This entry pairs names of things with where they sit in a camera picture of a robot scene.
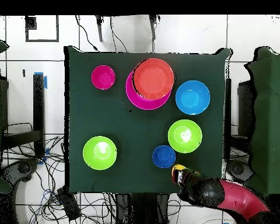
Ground yellow cup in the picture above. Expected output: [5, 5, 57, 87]
[171, 163, 187, 184]

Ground dark blue bowl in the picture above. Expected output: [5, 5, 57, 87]
[152, 145, 177, 169]

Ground orange bowl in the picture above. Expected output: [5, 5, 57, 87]
[132, 58, 175, 101]

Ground green bowl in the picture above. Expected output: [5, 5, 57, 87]
[167, 119, 203, 154]
[82, 135, 118, 171]

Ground light blue bowl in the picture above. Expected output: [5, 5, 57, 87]
[175, 80, 211, 116]

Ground dark green tablecloth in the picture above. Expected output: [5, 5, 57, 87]
[64, 45, 233, 195]

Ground large pink bowl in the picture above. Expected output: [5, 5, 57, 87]
[125, 69, 173, 111]

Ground black metal stand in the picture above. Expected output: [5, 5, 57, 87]
[1, 73, 46, 158]
[237, 79, 254, 141]

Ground black power strip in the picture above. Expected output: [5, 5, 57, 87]
[56, 187, 82, 221]

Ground small crimson bowl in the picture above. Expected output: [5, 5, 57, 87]
[91, 65, 116, 90]

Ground black stand leg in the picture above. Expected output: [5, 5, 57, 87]
[148, 15, 158, 40]
[94, 15, 104, 43]

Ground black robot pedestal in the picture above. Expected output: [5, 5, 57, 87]
[115, 192, 171, 224]

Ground tangle of cables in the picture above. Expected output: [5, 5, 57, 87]
[2, 122, 115, 224]

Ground black cable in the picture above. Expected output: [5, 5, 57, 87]
[75, 15, 100, 53]

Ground grey square frame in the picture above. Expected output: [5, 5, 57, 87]
[24, 15, 60, 43]

